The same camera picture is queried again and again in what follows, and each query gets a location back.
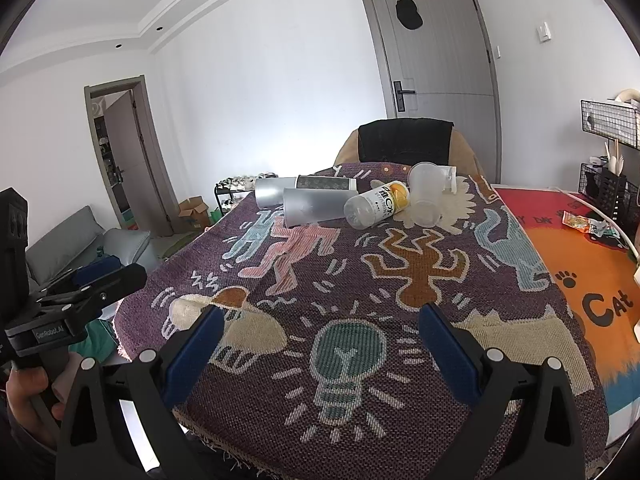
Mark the black mesh utensil holder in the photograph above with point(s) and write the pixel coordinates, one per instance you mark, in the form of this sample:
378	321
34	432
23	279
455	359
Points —
618	198

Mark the grey door with handle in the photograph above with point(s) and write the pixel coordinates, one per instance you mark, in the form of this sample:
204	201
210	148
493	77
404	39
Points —
443	70

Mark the frosted grey tumbler front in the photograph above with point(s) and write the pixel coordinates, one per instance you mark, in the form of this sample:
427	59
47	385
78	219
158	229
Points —
302	206

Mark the black hat on door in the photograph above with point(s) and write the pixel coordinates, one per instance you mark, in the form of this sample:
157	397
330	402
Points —
408	14

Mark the clear bottle orange label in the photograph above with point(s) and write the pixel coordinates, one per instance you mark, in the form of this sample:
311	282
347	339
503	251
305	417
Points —
380	203

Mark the black shoe rack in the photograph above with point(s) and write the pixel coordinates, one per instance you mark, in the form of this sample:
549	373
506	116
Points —
230	191

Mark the grey sofa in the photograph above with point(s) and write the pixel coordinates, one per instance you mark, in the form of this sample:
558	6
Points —
79	240

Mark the purple woven figure blanket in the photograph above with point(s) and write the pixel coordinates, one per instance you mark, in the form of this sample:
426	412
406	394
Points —
321	373

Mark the orange red cat mat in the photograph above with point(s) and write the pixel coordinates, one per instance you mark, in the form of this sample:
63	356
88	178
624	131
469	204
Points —
597	282

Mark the open grey interior door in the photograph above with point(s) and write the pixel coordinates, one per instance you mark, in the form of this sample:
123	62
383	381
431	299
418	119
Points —
129	157

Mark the tan chair black cushion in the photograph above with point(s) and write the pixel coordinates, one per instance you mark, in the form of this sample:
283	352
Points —
408	141

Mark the snack wrapper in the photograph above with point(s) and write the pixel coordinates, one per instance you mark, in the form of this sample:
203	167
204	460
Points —
590	226

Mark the silver grey tumbler back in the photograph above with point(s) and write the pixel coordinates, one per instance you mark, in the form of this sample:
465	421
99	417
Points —
269	191

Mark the wall light switch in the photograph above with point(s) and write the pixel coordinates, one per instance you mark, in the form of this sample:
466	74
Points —
544	32

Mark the black wire shelf rack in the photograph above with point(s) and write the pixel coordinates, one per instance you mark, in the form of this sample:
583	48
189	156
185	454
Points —
617	123

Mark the person's left hand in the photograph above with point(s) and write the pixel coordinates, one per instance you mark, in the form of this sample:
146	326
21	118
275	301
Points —
24	385

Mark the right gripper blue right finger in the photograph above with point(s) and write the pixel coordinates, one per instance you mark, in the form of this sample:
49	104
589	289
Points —
463	362

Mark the cardboard box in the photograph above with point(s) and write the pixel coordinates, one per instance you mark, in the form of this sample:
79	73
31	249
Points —
194	211

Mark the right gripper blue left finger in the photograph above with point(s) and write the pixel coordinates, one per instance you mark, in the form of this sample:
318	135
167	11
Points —
171	372

